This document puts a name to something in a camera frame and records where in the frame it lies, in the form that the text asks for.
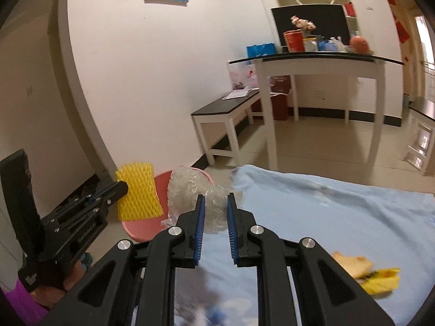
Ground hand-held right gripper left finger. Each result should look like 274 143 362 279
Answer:
39 195 206 326

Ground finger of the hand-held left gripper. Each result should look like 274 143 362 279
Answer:
42 181 129 232

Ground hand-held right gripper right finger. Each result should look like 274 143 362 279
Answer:
226 192 395 326

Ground yellow foam net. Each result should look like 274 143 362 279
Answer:
116 162 163 221

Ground clear bubble plastic wrap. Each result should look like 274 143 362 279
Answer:
160 166 244 235

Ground pink plastic bucket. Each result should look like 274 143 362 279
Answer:
122 167 213 244

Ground person's left forearm purple sleeve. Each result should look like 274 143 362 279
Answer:
0 278 51 326

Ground person's left hand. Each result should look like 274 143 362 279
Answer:
34 261 85 309

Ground light blue cloth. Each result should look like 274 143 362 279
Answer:
136 164 435 326

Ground yellow fruit peel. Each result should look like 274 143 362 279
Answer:
331 251 374 279

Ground black-topped white bench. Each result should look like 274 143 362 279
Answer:
191 88 262 167

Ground red bin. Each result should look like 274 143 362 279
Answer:
272 93 290 121

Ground white paper sheet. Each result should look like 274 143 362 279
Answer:
222 88 259 101

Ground dark red carton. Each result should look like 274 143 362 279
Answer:
271 75 293 94

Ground white printed shopping bag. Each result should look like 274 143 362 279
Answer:
227 63 259 91

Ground yellow snack wrapper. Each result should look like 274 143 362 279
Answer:
358 268 402 295

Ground blue packets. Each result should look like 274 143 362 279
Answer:
246 42 276 58

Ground white glass-topped table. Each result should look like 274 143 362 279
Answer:
228 52 405 172

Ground red tin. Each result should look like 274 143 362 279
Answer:
283 29 305 54

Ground small white side table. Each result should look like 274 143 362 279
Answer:
401 97 435 177

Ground pink flower bouquet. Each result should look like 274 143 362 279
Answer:
290 16 316 38

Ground red apple ornament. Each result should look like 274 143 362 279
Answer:
350 36 371 54

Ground black monitor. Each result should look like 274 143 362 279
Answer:
271 4 350 48

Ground doorway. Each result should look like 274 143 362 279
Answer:
413 14 435 100

